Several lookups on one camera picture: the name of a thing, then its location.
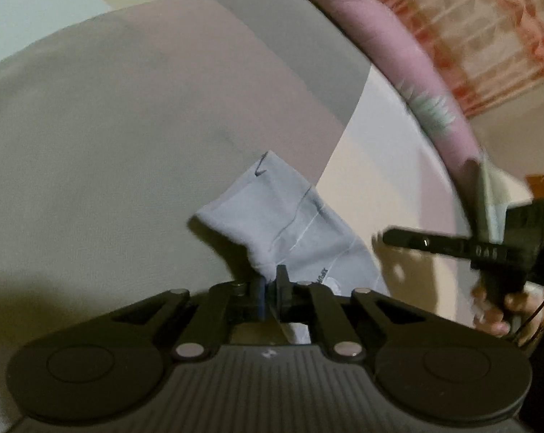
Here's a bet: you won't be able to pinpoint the grey patterned pyjama trousers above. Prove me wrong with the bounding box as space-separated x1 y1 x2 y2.
194 149 390 346

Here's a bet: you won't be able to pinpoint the person's right hand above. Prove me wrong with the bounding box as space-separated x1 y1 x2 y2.
471 277 544 344

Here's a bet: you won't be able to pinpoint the checked pastel pillow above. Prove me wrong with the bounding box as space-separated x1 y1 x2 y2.
475 152 533 244

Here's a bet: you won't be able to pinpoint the purple floral rolled quilt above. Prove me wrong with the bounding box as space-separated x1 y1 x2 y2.
310 0 481 212

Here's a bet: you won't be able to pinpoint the beige and red curtain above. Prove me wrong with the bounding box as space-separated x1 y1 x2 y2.
379 0 544 117

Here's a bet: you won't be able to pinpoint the checked patchwork bed sheet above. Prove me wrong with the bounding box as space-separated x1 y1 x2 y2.
0 0 468 432

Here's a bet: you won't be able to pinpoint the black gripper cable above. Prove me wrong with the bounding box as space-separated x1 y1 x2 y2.
510 285 544 348

